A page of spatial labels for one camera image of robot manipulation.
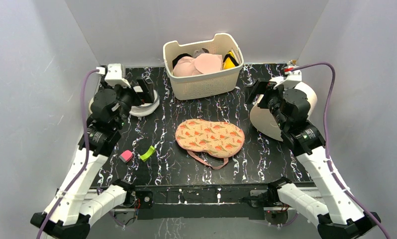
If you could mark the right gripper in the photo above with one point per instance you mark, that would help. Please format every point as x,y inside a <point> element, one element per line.
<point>260,94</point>

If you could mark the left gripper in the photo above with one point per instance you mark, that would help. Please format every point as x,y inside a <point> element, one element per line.
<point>147,94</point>

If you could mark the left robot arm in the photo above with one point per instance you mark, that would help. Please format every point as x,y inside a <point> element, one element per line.
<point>69,216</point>

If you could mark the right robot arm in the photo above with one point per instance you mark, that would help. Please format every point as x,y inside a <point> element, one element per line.
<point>284,110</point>

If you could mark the cream plastic laundry basket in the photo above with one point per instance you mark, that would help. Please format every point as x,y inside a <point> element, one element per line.
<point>201,86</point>

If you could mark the pink bra in basket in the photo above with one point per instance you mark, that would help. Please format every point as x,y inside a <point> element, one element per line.
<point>205,63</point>

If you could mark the white cylindrical drum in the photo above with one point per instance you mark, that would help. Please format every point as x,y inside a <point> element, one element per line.
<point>266,123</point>

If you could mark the yellow black item in basket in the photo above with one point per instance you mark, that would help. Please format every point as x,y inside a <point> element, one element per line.
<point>230,60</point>

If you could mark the green plastic clip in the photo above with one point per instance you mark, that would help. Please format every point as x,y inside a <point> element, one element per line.
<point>148,153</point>

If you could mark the pink eraser block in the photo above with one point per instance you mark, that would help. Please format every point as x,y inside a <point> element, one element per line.
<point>126,156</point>

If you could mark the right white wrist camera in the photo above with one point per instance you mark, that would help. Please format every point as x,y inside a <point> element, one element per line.
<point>290,77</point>

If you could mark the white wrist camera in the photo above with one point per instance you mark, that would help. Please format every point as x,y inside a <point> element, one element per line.
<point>290,77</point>
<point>112,75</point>

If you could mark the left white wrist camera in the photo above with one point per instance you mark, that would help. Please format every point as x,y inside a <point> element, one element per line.
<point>112,75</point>

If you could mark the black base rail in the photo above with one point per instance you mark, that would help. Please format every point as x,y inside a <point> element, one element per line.
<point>209,201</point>

